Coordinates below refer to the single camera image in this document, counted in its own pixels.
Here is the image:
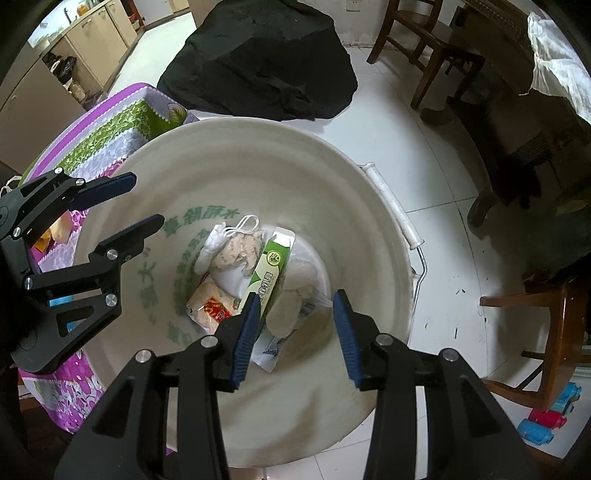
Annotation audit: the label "yellow sponge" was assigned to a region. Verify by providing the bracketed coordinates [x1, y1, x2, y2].
[48, 213, 77, 245]

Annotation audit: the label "clear bag of white wads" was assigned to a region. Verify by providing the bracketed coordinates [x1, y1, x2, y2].
[265, 256, 333, 337]

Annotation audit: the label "white wrapper red label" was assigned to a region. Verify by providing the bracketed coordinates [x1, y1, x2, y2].
[186, 281, 236, 335]

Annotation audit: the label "brown wooden chair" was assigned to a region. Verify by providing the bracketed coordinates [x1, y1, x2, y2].
[479, 272, 591, 411]

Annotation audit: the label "blue toy car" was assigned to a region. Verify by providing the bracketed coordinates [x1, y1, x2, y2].
[517, 419, 555, 446]

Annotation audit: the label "teal toy car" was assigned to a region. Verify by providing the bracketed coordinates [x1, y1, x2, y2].
[549, 382, 583, 414]

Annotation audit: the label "white crumpled cloth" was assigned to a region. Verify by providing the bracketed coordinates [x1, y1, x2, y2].
[526, 11, 591, 125]

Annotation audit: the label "black cloth bundle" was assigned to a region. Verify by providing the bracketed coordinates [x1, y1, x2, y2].
[157, 0, 358, 121]

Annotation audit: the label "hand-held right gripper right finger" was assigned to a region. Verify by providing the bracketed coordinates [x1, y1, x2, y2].
[332, 289, 541, 480]

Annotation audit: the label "black plastic bag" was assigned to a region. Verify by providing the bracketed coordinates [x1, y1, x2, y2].
[50, 55, 78, 81]

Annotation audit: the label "white blue printed wrapper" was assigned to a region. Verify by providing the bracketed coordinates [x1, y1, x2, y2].
[253, 330, 284, 372]

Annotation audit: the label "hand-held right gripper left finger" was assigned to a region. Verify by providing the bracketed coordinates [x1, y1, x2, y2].
[54, 292, 263, 480]

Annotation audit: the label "red toy car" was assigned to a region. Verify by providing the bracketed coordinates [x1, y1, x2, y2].
[529, 408, 568, 429]

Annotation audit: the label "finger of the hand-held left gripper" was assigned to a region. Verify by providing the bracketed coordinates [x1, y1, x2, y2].
[22, 213, 166, 354]
[0, 167, 138, 241]

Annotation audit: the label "clear bag brown contents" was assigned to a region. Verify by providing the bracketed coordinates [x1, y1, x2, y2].
[194, 215, 267, 278]

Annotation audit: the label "white plastic bucket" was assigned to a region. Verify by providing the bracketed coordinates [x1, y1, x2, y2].
[85, 117, 428, 469]

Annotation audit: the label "green white carton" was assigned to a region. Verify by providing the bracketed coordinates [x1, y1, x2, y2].
[238, 226, 296, 324]

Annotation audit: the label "beige kitchen base cabinets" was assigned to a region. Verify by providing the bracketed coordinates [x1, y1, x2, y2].
[0, 0, 139, 160]

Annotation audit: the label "dark wooden table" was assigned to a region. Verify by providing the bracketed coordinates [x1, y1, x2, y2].
[422, 0, 591, 227]

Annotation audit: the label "dark wooden chair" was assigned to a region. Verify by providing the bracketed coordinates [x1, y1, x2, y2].
[367, 0, 485, 110]

